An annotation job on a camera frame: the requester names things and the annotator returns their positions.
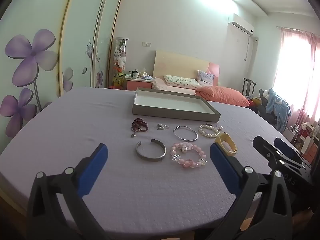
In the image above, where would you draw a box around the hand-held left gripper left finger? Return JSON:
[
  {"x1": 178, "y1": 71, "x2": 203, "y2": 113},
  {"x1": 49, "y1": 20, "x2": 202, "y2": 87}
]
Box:
[{"x1": 26, "y1": 143, "x2": 110, "y2": 240}]

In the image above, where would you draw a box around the grey cardboard tray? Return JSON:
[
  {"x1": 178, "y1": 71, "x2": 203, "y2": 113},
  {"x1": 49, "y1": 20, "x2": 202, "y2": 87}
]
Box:
[{"x1": 132, "y1": 87, "x2": 221, "y2": 123}]

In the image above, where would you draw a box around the white pearl bracelet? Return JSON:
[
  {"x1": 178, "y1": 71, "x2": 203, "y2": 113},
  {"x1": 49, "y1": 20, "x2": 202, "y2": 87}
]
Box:
[{"x1": 198, "y1": 123, "x2": 220, "y2": 138}]

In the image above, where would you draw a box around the pink nightstand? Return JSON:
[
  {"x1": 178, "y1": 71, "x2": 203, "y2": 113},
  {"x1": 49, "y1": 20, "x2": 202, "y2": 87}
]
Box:
[{"x1": 126, "y1": 76, "x2": 153, "y2": 91}]

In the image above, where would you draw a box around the orange pink duvet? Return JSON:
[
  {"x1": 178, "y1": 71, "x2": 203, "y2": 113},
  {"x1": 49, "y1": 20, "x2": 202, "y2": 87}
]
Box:
[{"x1": 195, "y1": 86, "x2": 250, "y2": 107}]

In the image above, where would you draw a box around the thin silver bangle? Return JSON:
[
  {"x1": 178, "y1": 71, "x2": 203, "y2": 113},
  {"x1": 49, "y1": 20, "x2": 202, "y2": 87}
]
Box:
[{"x1": 173, "y1": 125, "x2": 198, "y2": 142}]

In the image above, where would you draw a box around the pink bead bracelet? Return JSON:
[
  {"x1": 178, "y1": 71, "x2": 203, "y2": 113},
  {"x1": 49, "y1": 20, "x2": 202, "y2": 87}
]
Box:
[{"x1": 170, "y1": 142, "x2": 208, "y2": 169}]

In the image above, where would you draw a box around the dark red bead necklace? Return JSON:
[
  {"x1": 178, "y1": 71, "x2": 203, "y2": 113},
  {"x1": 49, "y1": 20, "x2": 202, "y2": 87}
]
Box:
[{"x1": 129, "y1": 118, "x2": 150, "y2": 138}]

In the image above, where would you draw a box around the floral pillow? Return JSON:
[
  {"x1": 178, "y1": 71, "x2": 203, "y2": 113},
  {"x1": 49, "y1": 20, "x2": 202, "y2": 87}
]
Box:
[{"x1": 164, "y1": 75, "x2": 202, "y2": 90}]

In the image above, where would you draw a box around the plush toy display tube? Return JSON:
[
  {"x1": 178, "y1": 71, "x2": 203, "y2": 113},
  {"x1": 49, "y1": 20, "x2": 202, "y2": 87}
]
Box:
[{"x1": 110, "y1": 37, "x2": 130, "y2": 90}]

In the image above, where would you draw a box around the blue garment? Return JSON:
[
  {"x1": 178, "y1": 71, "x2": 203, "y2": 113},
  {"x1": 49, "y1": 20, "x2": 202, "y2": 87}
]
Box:
[{"x1": 265, "y1": 88, "x2": 292, "y2": 133}]

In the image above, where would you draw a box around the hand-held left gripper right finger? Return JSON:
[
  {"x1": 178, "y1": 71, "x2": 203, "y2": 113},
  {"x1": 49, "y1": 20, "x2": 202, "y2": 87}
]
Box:
[{"x1": 200, "y1": 143, "x2": 293, "y2": 240}]

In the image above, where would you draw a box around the grey metal cuff bracelet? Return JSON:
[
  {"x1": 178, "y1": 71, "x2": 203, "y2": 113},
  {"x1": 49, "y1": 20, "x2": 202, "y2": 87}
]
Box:
[{"x1": 136, "y1": 138, "x2": 167, "y2": 162}]

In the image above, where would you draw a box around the purple printed pillow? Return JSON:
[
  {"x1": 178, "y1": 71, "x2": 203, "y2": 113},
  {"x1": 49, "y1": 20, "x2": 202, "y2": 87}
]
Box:
[{"x1": 197, "y1": 70, "x2": 215, "y2": 83}]

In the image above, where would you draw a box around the dark wooden chair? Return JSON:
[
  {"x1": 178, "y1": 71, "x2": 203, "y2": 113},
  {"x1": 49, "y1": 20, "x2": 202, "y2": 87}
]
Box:
[{"x1": 242, "y1": 78, "x2": 257, "y2": 97}]

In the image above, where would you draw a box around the white air conditioner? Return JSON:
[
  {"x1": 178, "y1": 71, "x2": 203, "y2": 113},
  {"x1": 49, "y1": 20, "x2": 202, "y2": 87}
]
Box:
[{"x1": 228, "y1": 13, "x2": 255, "y2": 36}]

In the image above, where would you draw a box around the bed with wooden headboard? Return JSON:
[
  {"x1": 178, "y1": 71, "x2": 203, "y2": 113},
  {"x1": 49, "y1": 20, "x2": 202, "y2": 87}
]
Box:
[{"x1": 151, "y1": 50, "x2": 250, "y2": 105}]

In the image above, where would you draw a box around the dark office chair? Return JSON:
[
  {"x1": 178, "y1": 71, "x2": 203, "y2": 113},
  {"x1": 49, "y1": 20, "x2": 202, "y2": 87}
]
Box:
[{"x1": 257, "y1": 89, "x2": 278, "y2": 125}]

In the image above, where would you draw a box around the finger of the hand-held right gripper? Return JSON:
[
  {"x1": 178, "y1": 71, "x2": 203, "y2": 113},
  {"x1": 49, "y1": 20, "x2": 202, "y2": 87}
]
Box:
[
  {"x1": 252, "y1": 135, "x2": 310, "y2": 188},
  {"x1": 274, "y1": 137, "x2": 310, "y2": 167}
]

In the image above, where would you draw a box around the flower print wardrobe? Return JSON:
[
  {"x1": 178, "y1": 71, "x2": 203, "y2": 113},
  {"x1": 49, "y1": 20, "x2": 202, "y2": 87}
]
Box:
[{"x1": 0, "y1": 0, "x2": 124, "y2": 140}]

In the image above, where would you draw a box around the yellow bangle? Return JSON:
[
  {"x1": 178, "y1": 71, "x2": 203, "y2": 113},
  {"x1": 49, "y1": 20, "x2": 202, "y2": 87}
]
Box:
[{"x1": 214, "y1": 132, "x2": 238, "y2": 157}]

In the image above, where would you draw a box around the air conditioner pipe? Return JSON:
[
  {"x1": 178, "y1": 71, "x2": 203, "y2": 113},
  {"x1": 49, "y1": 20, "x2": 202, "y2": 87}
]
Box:
[{"x1": 244, "y1": 35, "x2": 251, "y2": 62}]

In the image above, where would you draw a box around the white storage rack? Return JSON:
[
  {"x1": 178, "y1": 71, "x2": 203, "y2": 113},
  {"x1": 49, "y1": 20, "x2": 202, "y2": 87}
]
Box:
[{"x1": 287, "y1": 121, "x2": 320, "y2": 155}]

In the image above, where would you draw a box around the pink curtain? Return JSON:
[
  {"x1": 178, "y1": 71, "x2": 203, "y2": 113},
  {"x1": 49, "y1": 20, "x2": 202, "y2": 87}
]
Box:
[{"x1": 272, "y1": 26, "x2": 320, "y2": 130}]

